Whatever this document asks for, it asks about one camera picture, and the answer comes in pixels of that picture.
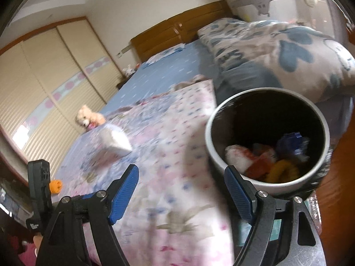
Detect wooden headboard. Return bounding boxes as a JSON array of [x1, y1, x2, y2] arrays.
[[130, 0, 234, 63]]

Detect white bin with black bag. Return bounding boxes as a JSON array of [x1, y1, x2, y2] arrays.
[[205, 87, 334, 200]]

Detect blue floral duvet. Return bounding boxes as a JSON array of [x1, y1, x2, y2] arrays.
[[197, 17, 355, 104]]

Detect pink and blue patterned blanket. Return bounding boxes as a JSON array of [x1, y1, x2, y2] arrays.
[[55, 80, 243, 266]]

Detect white wall socket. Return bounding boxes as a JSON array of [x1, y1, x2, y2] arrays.
[[116, 46, 131, 59]]

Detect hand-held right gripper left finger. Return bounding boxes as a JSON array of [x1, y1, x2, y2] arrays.
[[36, 164, 140, 266]]

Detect small orange toy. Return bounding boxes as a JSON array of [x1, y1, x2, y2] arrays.
[[49, 180, 63, 195]]

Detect beige sliding door wardrobe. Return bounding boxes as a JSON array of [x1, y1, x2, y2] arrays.
[[0, 16, 124, 183]]

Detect white red toy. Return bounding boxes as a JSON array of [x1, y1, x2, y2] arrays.
[[224, 145, 257, 174]]

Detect beige teddy bear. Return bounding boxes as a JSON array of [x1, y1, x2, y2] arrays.
[[75, 104, 107, 131]]

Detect red snack packet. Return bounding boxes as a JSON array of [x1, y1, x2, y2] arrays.
[[245, 150, 278, 179]]

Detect blue cloth item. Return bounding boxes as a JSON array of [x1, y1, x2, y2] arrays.
[[275, 132, 310, 162]]

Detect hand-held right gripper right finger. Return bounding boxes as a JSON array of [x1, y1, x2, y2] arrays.
[[224, 165, 324, 266]]

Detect dark wooden nightstand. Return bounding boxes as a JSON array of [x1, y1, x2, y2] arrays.
[[116, 74, 135, 90]]

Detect bed with blue sheet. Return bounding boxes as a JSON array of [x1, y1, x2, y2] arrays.
[[106, 39, 221, 117]]

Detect blue and white pillow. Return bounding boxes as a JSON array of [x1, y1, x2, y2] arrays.
[[142, 44, 185, 67]]

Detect orange foam fruit net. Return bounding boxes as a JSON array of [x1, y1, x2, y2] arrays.
[[266, 159, 301, 183]]

